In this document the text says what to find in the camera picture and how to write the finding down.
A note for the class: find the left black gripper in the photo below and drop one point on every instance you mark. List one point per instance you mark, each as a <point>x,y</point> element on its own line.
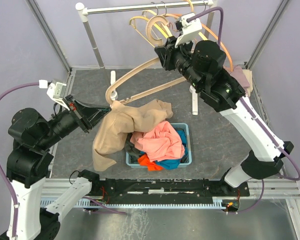
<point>88,116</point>

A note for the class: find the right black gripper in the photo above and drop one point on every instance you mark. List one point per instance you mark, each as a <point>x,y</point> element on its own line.
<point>167,52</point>

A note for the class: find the beige hanger of beige shirt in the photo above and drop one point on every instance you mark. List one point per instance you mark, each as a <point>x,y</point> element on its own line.
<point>133,72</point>

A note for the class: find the yellow hanger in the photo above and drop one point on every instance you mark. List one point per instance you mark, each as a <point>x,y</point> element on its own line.
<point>163,29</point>

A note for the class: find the beige t shirt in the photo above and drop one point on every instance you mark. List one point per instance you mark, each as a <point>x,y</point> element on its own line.
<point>121,121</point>

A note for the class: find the orange hanger of blue shirt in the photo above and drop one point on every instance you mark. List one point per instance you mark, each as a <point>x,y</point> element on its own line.
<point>217,38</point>

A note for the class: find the dark grey t shirt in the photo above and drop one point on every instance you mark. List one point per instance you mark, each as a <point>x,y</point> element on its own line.
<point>133,153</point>

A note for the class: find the orange t shirt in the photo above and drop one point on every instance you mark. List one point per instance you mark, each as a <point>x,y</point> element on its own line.
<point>151,166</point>

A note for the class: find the pink t shirt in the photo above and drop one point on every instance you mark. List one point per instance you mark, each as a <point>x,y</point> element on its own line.
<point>161,143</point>

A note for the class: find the blue t shirt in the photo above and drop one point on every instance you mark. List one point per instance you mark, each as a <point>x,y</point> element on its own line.
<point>177,160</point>

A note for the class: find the beige plastic hanger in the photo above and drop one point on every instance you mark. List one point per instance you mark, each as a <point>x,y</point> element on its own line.
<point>177,15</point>

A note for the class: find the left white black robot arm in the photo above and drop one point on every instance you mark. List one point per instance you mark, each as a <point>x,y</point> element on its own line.
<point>27,168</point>

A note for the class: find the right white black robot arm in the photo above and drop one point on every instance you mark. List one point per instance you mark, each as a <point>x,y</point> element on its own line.
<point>201,65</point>

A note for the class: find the light blue plastic basket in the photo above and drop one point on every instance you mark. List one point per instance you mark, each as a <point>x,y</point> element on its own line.
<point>183,126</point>

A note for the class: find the mauve clothes pile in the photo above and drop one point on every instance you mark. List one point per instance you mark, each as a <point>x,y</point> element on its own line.
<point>239,75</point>

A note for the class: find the cream garment on floor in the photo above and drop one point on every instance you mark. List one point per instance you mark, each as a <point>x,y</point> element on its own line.
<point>248,80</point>

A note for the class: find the metal clothes rack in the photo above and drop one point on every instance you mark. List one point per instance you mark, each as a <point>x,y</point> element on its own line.
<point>84,12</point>

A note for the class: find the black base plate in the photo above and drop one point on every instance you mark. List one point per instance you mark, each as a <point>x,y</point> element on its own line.
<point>161,191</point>

